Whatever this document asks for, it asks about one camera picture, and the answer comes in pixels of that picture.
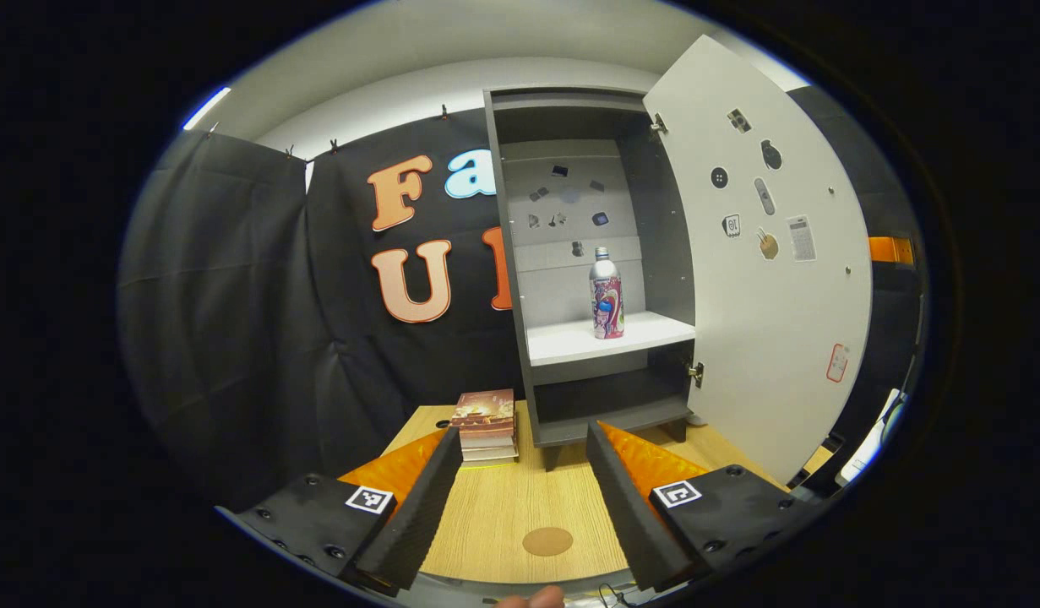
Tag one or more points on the metal door hinge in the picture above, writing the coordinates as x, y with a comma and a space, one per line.
695, 373
658, 125

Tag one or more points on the grey round object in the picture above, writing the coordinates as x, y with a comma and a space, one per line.
894, 418

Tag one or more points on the dark grey cabinet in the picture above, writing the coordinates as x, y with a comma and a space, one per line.
604, 397

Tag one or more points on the white paper sheet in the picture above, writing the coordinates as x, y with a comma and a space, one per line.
862, 452

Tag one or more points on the black backdrop cloth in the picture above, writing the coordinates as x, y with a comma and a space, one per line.
232, 295

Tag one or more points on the printed metal bottle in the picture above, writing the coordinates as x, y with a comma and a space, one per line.
607, 304

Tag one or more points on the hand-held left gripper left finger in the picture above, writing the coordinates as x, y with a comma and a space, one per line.
418, 515

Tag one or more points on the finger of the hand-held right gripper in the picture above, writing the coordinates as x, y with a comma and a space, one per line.
891, 251

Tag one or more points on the white cabinet door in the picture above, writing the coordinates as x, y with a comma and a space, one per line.
781, 338

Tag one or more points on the white paged book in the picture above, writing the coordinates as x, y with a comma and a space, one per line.
488, 439
489, 449

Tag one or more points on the black table clamp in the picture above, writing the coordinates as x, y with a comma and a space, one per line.
834, 442

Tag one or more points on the red brown cover book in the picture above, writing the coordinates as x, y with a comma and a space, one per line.
484, 409

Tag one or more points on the white cabinet shelf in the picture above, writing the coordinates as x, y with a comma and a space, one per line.
570, 342

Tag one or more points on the ceiling light panel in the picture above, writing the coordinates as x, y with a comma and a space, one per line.
207, 108

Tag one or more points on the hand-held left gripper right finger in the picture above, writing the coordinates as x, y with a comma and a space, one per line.
629, 515

